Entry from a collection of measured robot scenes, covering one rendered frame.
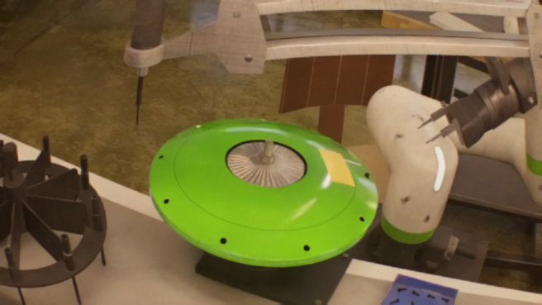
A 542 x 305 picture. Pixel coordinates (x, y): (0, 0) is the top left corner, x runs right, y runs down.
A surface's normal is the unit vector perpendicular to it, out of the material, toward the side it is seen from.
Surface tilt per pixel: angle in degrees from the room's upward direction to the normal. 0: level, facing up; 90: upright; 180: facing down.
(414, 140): 16
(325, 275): 0
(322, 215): 21
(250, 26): 90
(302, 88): 90
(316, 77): 90
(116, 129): 0
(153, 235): 0
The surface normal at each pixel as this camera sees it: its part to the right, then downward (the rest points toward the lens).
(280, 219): 0.17, -0.62
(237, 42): -0.08, 0.54
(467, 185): 0.13, -0.82
